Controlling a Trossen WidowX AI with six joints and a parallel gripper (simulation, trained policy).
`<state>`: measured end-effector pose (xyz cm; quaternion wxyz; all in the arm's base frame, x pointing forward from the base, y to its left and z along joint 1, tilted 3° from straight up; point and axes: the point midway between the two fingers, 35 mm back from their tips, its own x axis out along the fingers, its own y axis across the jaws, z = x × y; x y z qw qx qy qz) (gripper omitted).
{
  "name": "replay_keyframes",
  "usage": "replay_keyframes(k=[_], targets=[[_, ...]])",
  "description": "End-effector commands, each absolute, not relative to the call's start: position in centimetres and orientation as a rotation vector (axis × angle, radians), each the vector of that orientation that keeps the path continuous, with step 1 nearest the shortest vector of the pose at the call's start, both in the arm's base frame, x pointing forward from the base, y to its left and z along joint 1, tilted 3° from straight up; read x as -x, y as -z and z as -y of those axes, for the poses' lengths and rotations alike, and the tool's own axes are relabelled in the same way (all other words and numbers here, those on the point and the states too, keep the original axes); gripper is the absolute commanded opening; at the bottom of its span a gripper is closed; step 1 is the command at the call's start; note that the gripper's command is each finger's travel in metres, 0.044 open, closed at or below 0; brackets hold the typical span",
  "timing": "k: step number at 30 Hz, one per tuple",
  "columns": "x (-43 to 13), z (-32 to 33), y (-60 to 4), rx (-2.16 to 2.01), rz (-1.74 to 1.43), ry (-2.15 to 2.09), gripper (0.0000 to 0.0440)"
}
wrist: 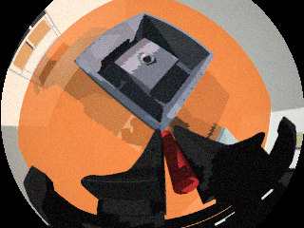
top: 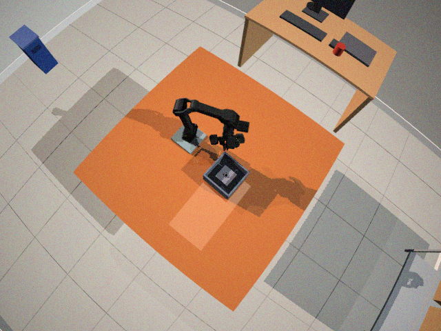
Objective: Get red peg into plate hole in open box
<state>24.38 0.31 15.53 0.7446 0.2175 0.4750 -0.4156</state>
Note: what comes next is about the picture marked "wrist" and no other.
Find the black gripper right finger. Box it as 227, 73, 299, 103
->
174, 125, 265, 204

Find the red peg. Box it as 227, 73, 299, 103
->
161, 130, 199, 194

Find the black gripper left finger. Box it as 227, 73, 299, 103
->
80, 128, 167, 216

